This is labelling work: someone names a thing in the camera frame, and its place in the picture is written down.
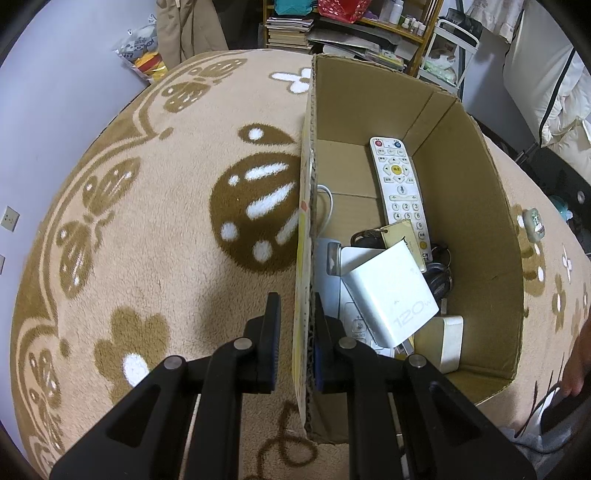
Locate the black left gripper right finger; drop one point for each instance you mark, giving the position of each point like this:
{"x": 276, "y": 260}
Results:
{"x": 405, "y": 418}

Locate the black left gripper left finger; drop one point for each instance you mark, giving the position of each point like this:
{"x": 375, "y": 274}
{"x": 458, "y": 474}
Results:
{"x": 182, "y": 421}

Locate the brown cardboard box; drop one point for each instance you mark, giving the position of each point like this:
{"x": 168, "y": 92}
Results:
{"x": 349, "y": 103}

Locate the person's right hand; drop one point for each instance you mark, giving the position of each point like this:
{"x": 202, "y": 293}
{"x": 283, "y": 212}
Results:
{"x": 578, "y": 365}

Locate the white rectangular charger block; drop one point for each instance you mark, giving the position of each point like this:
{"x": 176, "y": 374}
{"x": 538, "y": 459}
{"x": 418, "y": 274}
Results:
{"x": 440, "y": 341}

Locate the white square box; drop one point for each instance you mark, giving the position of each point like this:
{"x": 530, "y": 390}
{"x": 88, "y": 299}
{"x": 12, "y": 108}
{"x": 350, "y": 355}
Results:
{"x": 389, "y": 291}

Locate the black key bunch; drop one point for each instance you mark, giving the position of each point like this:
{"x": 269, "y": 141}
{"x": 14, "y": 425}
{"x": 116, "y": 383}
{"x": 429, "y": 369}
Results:
{"x": 438, "y": 272}

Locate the light blue power bank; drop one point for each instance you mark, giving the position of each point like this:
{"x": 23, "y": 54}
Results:
{"x": 327, "y": 274}

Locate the beige card tag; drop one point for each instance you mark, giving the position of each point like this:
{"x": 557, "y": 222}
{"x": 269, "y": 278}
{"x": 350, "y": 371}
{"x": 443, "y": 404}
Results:
{"x": 403, "y": 231}

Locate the small green white case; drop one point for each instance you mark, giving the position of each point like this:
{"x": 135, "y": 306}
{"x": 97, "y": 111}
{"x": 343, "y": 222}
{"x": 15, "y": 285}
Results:
{"x": 533, "y": 225}

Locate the beige patterned carpet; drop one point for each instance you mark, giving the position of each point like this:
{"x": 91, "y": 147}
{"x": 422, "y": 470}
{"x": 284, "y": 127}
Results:
{"x": 172, "y": 229}

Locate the white remote control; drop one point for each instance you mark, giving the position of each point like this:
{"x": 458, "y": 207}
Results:
{"x": 400, "y": 189}

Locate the white folded mattress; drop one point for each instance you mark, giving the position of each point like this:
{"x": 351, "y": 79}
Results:
{"x": 550, "y": 86}

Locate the plush toy bag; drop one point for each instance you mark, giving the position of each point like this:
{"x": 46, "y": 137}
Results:
{"x": 139, "y": 51}

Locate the white metal cart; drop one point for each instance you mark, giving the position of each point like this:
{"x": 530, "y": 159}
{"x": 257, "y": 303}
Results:
{"x": 449, "y": 54}

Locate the wooden bookshelf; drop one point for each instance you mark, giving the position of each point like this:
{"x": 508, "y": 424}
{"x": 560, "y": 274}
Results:
{"x": 394, "y": 34}

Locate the beige hanging coat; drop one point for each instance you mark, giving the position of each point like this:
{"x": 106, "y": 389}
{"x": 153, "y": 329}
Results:
{"x": 186, "y": 28}

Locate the stack of books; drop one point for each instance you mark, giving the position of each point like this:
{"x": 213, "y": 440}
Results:
{"x": 288, "y": 32}

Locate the red patterned bag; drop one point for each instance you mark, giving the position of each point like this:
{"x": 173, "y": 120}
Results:
{"x": 348, "y": 11}

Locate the teal bag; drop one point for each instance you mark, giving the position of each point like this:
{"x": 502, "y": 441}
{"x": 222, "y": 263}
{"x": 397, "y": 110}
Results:
{"x": 294, "y": 7}

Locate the white wall socket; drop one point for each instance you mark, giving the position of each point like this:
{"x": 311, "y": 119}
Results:
{"x": 9, "y": 219}
{"x": 2, "y": 263}

